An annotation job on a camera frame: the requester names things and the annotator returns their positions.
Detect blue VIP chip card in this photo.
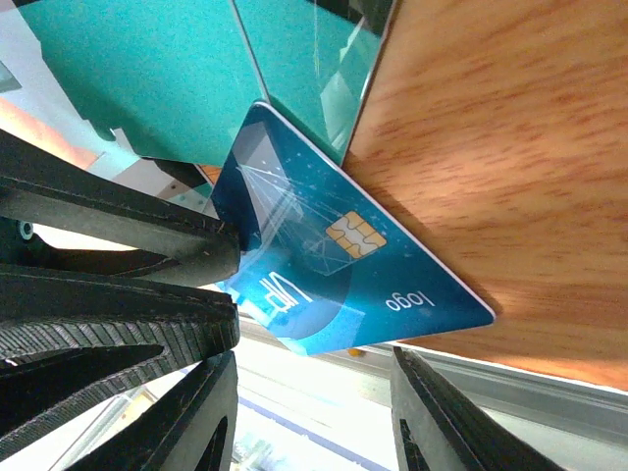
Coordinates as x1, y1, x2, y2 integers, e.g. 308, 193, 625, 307
211, 102, 496, 355

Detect teal magnetic stripe card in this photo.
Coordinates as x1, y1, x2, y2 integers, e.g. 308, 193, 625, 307
234, 1, 396, 164

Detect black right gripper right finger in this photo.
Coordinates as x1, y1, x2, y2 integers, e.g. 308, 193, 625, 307
391, 346, 561, 470

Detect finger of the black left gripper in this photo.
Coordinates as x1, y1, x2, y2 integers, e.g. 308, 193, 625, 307
1, 264, 239, 459
1, 131, 240, 287

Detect aluminium front rail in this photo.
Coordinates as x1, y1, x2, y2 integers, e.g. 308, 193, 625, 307
236, 319, 627, 470

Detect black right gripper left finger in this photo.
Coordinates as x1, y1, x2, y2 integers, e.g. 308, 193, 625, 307
70, 351, 238, 471

